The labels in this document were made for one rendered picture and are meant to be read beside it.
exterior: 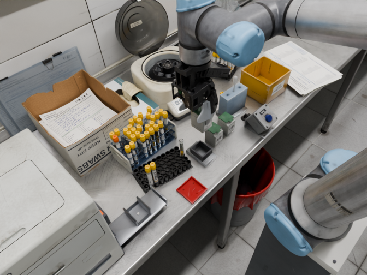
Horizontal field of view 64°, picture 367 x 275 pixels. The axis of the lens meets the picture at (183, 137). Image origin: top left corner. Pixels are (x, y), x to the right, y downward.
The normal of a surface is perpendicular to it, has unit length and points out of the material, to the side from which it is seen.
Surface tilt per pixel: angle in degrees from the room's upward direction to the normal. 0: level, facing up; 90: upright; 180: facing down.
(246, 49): 90
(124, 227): 0
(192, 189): 0
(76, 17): 90
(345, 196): 88
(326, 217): 94
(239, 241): 0
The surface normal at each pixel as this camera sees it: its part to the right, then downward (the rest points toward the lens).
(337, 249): -0.05, -0.65
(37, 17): 0.71, 0.52
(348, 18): -0.82, 0.11
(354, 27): -0.83, 0.33
